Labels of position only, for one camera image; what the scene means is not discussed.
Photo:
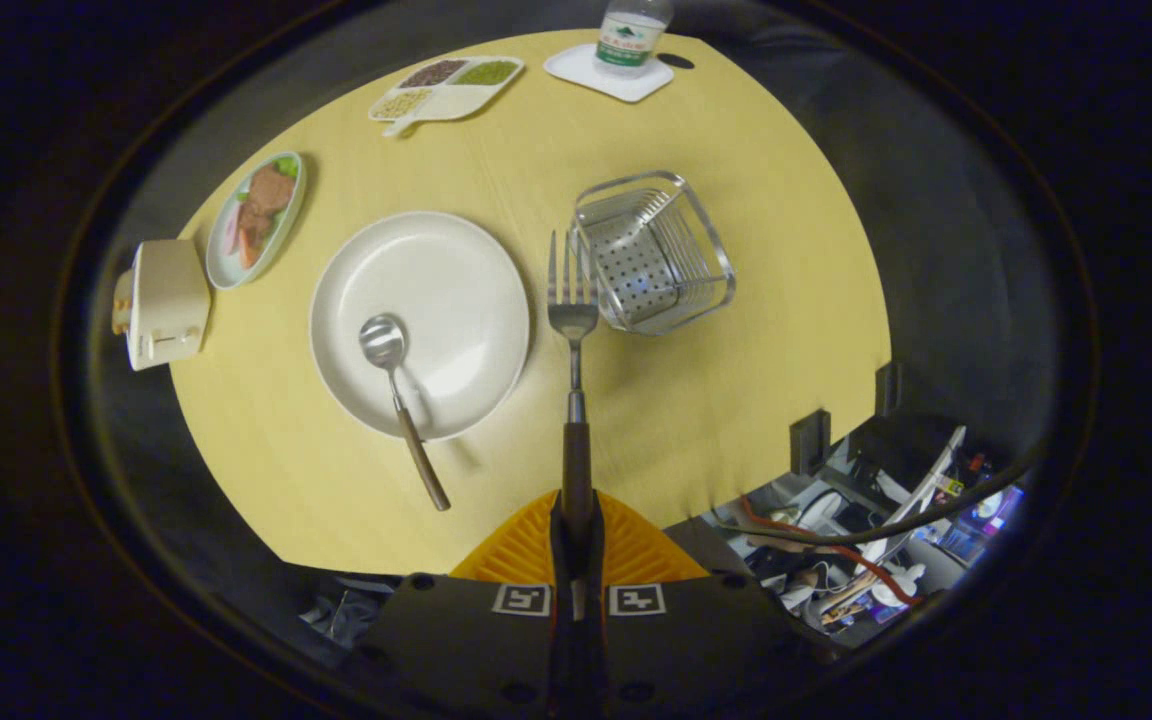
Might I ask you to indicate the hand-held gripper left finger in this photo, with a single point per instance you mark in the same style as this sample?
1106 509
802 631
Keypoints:
560 560

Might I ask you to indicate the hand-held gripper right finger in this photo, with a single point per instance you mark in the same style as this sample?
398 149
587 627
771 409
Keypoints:
590 560

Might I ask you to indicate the black table clamp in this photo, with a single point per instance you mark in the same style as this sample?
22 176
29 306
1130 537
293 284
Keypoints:
809 442
886 388

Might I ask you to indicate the white round plate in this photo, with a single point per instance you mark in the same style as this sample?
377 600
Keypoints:
456 290

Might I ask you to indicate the cluttered equipment pile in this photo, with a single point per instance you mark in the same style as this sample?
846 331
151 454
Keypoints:
896 520

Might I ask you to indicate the green plate with food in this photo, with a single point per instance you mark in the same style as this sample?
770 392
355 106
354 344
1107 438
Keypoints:
258 215

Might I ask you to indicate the cream toaster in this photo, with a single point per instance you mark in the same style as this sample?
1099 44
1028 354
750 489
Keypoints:
168 305

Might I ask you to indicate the divided tray with beans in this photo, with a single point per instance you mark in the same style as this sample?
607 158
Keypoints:
446 88

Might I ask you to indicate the white square coaster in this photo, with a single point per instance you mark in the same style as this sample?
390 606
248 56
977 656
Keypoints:
588 68

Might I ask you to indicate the clear plastic water bottle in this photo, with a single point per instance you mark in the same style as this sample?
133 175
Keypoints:
630 38

